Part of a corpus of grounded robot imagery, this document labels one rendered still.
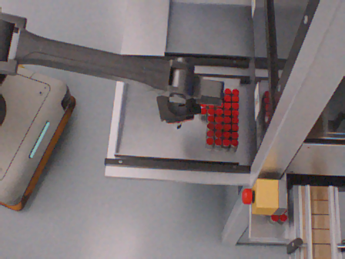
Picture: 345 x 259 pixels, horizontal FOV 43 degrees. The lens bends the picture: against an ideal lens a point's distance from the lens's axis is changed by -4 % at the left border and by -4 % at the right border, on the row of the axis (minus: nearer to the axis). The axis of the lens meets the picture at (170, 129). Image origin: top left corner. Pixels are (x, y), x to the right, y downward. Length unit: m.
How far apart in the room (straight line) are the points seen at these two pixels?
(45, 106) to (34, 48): 1.23
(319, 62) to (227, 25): 0.84
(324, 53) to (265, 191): 0.51
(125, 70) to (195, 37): 0.59
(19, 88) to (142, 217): 0.83
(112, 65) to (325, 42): 0.43
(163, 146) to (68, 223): 1.00
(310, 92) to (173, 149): 0.60
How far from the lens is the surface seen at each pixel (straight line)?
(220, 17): 1.52
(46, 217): 2.21
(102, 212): 2.16
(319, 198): 1.23
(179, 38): 1.46
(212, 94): 1.00
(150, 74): 0.92
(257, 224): 1.23
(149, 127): 1.30
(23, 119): 2.10
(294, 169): 1.11
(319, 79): 0.73
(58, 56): 0.88
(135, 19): 1.51
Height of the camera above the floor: 2.06
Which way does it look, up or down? 66 degrees down
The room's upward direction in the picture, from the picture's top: 2 degrees counter-clockwise
